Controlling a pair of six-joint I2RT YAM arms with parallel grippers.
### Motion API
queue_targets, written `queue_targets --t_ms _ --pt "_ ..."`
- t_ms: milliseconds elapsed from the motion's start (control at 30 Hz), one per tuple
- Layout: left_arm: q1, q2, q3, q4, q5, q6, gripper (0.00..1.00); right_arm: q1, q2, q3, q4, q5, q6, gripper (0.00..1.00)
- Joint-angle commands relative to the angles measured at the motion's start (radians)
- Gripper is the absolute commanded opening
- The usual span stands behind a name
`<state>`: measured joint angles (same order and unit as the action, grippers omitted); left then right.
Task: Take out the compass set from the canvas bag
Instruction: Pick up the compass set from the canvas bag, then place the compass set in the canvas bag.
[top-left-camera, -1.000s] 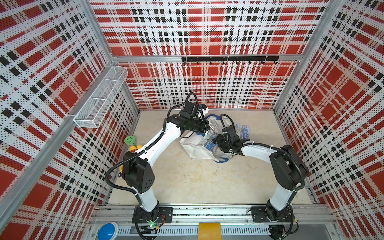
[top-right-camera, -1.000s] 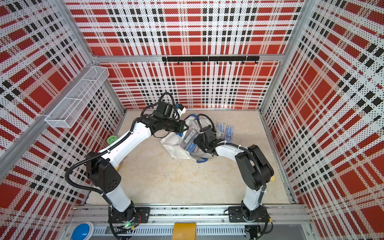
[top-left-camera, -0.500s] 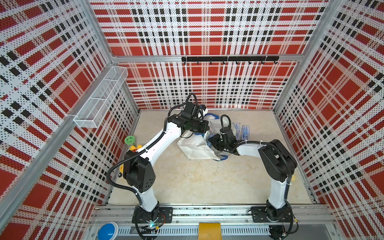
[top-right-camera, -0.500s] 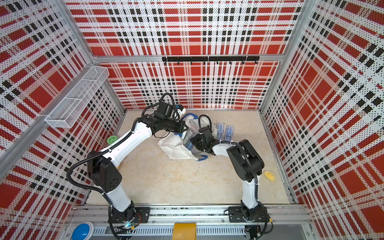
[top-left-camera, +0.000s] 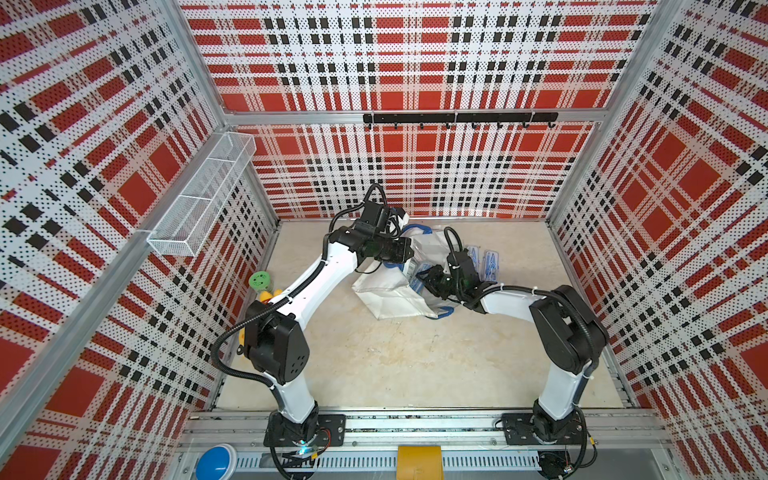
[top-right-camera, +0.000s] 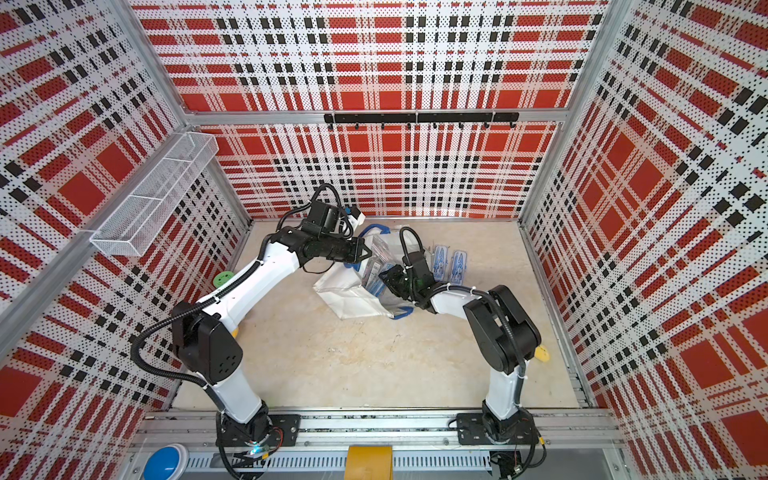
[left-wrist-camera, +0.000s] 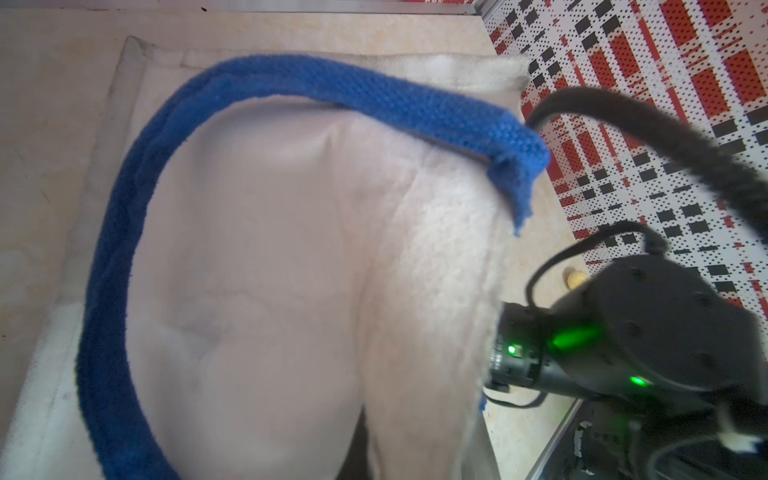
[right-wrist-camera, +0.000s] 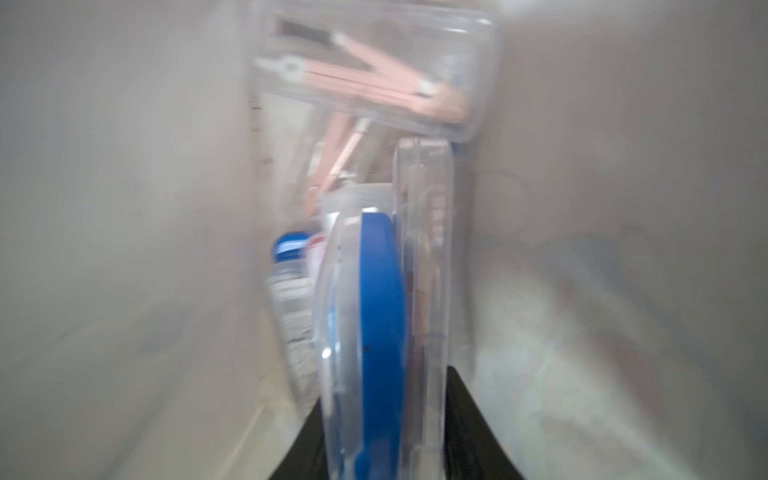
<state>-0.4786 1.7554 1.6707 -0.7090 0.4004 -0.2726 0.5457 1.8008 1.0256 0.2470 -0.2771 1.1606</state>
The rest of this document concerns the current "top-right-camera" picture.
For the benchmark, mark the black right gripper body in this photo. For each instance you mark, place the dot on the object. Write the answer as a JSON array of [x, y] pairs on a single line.
[[397, 281]]

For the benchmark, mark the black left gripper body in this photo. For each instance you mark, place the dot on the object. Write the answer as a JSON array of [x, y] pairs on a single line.
[[341, 249]]

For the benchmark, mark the blue compass set case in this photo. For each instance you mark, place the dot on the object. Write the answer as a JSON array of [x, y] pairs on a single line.
[[458, 267], [371, 280], [440, 262]]

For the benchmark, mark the white canvas bag blue handles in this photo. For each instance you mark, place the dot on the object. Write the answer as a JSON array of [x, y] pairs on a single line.
[[341, 287]]

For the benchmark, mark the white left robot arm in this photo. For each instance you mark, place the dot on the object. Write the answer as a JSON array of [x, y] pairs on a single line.
[[204, 331]]

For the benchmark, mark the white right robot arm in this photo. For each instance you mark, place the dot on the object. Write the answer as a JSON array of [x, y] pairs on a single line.
[[503, 331]]

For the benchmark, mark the green round toy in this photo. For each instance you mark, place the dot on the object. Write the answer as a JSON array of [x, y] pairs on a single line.
[[222, 278]]

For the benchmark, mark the yellow round disc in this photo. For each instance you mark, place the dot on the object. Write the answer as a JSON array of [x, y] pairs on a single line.
[[542, 354]]

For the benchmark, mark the blue round button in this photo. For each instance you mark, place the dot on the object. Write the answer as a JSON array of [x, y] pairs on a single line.
[[167, 463]]

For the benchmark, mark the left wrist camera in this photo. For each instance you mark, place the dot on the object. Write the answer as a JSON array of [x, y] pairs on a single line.
[[328, 219]]

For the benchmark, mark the black hook rail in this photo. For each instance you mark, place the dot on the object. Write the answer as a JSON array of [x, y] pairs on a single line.
[[420, 118]]

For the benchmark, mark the white wire mesh basket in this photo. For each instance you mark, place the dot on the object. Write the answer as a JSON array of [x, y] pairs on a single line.
[[134, 224]]

